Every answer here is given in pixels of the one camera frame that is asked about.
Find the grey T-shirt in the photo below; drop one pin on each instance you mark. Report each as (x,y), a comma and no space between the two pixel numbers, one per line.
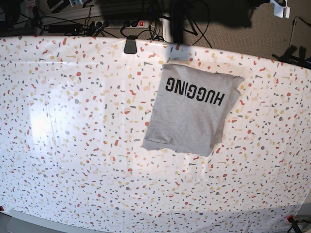
(190,109)

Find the terrazzo patterned tablecloth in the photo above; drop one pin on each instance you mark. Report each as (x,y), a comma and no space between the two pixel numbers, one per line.
(73,115)

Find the white power strip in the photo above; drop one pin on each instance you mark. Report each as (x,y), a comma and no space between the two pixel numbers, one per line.
(117,24)

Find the white metal stand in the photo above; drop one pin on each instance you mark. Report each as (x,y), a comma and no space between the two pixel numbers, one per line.
(298,51)

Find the red clip right corner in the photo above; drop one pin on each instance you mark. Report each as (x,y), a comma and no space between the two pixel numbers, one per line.
(290,219)

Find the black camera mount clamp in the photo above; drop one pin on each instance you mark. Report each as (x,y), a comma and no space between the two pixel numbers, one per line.
(130,45)

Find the black cable bundle background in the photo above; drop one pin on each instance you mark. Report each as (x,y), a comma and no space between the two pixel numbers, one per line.
(176,18)

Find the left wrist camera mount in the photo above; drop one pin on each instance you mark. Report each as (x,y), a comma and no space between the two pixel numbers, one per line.
(281,8)

